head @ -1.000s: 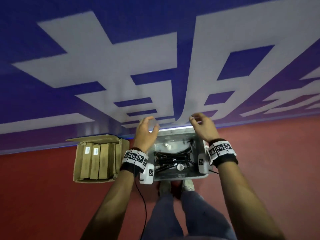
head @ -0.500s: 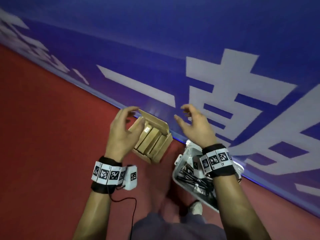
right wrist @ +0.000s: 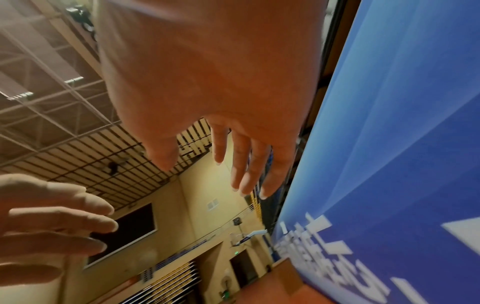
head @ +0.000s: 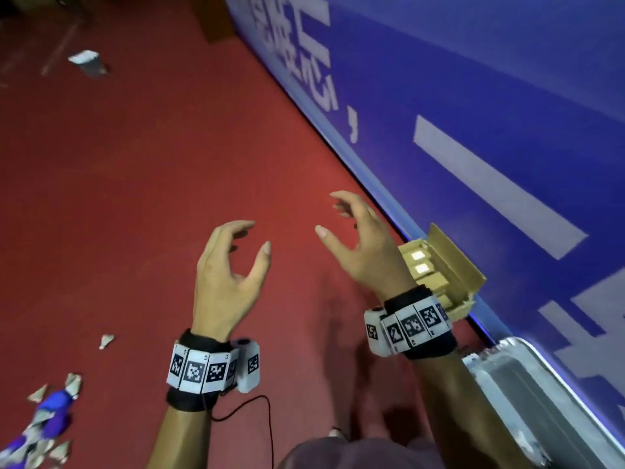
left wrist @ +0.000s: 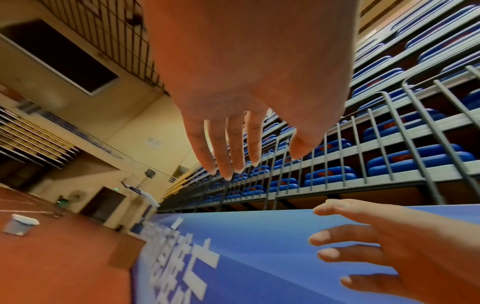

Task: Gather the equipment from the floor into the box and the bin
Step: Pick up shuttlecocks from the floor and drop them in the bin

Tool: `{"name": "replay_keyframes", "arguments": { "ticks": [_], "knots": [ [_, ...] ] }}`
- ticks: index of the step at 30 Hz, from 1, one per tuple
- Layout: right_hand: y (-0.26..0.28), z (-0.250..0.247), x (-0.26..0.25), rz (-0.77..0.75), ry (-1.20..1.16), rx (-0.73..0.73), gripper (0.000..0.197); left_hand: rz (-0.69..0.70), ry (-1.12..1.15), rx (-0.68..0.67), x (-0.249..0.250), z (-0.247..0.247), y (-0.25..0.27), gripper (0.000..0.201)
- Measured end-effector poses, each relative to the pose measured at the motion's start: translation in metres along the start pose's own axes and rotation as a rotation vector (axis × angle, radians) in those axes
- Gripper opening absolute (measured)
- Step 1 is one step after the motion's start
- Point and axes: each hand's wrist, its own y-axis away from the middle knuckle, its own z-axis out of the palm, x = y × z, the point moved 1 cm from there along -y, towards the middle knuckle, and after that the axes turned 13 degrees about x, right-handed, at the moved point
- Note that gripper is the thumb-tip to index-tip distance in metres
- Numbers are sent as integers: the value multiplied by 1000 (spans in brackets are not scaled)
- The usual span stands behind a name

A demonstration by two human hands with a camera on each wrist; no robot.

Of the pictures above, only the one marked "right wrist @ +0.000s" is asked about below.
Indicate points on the person's left hand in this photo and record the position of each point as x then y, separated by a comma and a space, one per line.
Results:
37, 213

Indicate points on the long ceiling light fixture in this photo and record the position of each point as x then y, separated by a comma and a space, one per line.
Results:
20, 95
73, 79

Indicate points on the retracted striped bleachers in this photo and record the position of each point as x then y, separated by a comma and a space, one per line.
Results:
161, 285

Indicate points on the white basketball hoop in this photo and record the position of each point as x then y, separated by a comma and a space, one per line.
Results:
247, 236

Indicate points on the black ceiling speaker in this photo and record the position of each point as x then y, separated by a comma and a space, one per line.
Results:
112, 167

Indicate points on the black wall display screen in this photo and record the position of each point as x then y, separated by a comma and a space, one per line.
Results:
131, 228

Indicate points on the blue printed barrier board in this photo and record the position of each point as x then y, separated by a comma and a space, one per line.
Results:
393, 148

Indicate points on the person's right hand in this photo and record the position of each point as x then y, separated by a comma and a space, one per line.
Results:
210, 59

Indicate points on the rows of yellow spectator seats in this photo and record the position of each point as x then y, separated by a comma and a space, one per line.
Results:
255, 207

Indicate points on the white wall vent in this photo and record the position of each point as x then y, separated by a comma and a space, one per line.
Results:
212, 204

